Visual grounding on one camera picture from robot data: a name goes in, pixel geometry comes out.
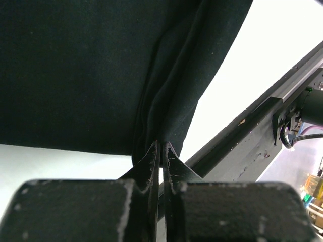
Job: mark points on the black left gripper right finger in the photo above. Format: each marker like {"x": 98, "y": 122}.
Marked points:
{"x": 196, "y": 210}

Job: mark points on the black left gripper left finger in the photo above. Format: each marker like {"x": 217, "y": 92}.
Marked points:
{"x": 125, "y": 209}

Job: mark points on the black t-shirt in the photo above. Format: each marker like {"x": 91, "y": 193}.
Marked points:
{"x": 109, "y": 76}

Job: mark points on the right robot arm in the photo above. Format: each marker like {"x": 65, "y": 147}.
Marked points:
{"x": 310, "y": 101}

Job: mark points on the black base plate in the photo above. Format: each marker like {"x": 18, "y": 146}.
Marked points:
{"x": 243, "y": 150}

